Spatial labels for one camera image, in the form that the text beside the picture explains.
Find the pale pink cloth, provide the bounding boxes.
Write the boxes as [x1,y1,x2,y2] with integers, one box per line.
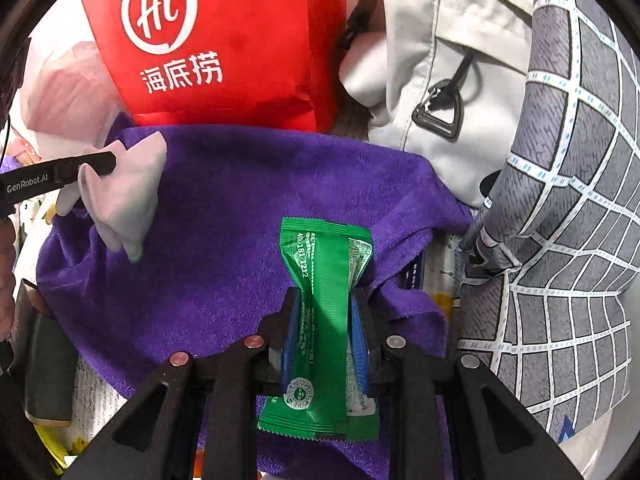
[55,130,168,263]

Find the purple towel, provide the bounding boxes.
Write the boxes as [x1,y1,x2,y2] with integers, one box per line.
[35,125,473,480]

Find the person's left hand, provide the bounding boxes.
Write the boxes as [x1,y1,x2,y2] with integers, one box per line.
[0,220,15,341]

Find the white plastic bag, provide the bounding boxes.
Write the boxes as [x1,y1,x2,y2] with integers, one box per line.
[10,0,131,151]

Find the green snack packet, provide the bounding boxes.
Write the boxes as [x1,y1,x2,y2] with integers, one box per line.
[256,217,381,443]

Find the grey checked cloth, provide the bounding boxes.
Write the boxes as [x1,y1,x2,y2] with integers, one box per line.
[457,0,633,446]

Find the fruit-printed bed sheet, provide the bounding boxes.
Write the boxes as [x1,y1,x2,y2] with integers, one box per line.
[10,195,628,480]

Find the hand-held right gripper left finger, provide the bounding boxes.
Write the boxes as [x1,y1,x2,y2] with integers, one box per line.
[65,287,301,480]

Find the red paper bag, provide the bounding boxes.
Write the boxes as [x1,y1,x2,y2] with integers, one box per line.
[77,0,351,136]

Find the beige backpack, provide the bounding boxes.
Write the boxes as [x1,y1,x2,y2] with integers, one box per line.
[337,0,538,211]

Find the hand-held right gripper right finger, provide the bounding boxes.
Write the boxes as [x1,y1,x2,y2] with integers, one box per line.
[350,290,583,480]

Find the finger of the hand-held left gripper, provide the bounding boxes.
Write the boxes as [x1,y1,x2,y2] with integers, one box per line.
[60,151,118,184]

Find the dark green box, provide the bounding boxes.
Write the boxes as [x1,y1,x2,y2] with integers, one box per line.
[15,280,78,428]

